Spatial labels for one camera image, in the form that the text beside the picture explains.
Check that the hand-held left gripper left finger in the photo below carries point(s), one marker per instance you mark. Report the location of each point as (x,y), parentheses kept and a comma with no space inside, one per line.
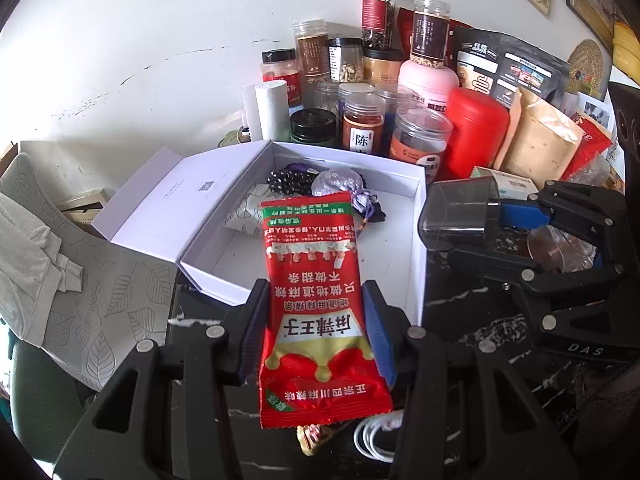
(252,330)

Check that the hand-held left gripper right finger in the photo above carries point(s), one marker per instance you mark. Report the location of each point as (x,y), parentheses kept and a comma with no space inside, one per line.
(377,330)

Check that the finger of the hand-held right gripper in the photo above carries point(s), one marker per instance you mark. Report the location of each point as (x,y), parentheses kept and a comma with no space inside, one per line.
(490,262)
(520,215)

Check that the red snack packet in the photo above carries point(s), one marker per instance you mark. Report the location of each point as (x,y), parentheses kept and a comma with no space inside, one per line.
(320,310)

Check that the transparent grey plastic cup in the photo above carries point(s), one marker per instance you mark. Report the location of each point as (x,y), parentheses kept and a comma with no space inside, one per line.
(455,210)

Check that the white gift box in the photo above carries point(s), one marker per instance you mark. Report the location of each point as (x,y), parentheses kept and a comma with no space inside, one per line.
(225,260)

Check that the silver foil purple-tied pouch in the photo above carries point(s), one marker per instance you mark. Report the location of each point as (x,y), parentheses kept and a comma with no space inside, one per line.
(337,182)

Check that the polka dot scrunchie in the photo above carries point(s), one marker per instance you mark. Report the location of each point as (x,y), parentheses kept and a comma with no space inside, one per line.
(290,180)

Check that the green and white medicine box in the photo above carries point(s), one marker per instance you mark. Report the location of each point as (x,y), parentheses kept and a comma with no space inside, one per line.
(510,182)

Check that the clear glass cup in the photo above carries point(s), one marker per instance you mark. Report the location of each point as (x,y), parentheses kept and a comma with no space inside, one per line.
(560,250)

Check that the beige powder pouch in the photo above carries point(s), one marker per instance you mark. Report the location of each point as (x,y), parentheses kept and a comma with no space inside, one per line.
(540,140)

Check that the red canister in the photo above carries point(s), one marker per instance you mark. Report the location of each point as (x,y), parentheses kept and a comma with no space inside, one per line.
(475,130)

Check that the red pouch with white print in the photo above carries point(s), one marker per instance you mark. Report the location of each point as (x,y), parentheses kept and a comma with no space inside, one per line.
(590,145)

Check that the white printed snack packet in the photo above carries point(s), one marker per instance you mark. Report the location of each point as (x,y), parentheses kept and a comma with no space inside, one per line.
(245,215)

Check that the gold candy wrapper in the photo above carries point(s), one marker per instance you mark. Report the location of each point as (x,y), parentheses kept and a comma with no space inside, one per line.
(312,437)

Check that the wide jar with orange label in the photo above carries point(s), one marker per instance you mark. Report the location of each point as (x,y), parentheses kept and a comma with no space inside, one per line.
(420,140)

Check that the black and white photo card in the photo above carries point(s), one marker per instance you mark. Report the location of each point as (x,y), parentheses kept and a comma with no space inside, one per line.
(597,112)

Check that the black food pouch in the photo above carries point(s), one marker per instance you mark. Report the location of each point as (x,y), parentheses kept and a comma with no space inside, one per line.
(525,70)

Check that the pink plastic jar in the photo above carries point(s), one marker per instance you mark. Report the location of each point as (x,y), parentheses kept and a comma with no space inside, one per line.
(425,82)

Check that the woven straw fan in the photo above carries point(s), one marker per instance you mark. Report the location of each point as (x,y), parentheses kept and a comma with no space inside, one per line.
(590,65)

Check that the clear-lid plastic jar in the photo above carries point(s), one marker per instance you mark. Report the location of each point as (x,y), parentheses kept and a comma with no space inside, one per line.
(395,97)

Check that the jar of orange powder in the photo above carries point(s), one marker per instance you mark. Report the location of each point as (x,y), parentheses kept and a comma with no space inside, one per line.
(364,125)

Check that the green ornament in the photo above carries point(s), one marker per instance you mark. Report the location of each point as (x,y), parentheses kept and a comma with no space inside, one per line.
(230,138)

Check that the yellow object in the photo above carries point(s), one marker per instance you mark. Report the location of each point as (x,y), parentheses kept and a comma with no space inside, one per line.
(627,45)

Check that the jar of yellow powder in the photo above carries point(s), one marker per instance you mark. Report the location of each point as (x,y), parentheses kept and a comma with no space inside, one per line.
(382,67)

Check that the tall jar with brown label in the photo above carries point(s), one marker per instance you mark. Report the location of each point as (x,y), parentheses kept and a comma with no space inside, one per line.
(429,35)

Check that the white-lid jar purple label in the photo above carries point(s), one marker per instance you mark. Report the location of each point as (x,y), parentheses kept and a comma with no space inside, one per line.
(355,90)

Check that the dark green jar black lid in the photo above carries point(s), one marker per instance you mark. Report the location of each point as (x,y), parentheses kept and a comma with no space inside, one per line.
(312,125)

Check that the white paper roll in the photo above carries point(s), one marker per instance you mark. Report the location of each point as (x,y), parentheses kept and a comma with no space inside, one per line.
(270,110)

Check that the dark office chair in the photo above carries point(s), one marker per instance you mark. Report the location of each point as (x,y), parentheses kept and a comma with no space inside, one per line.
(40,400)

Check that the clear jar of white tablets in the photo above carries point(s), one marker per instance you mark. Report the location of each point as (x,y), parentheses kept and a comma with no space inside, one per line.
(327,95)

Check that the white cloth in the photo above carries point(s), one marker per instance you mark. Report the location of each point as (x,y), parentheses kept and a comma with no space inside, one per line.
(30,260)

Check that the black-lid jar of dried slices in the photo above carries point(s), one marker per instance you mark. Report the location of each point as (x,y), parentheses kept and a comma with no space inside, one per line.
(345,60)

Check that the tall jar with red label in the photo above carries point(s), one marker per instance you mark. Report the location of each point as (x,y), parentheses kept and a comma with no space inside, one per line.
(377,12)

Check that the black-lid spice jar red label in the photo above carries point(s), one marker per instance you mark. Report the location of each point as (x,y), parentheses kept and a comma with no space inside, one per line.
(280,72)

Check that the clear-lid jar with brown label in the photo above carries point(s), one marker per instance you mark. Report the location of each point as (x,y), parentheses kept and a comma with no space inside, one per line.
(311,55)

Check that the wooden picture frame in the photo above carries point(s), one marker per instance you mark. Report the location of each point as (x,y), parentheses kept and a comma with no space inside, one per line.
(80,210)

